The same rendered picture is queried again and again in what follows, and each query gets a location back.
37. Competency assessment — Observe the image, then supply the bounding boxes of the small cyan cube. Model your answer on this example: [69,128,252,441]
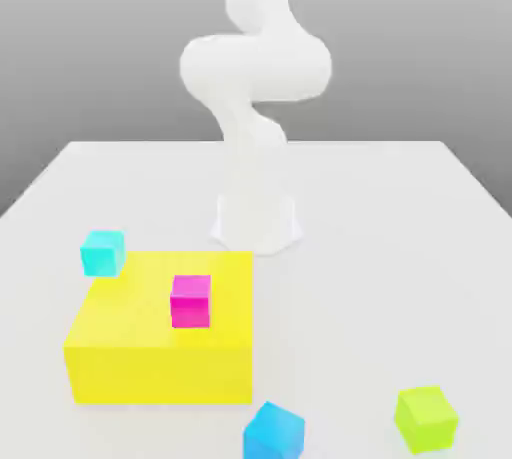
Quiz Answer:
[79,229,127,279]

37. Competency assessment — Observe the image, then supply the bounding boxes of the small blue cube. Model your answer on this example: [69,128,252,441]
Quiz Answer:
[242,400,306,459]

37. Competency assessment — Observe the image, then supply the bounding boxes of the small lime green cube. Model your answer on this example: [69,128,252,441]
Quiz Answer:
[393,385,460,455]

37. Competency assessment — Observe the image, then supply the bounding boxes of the small magenta cube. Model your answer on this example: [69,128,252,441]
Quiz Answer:
[169,274,212,329]

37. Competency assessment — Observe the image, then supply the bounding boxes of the large yellow box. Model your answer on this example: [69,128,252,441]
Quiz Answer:
[63,250,255,406]

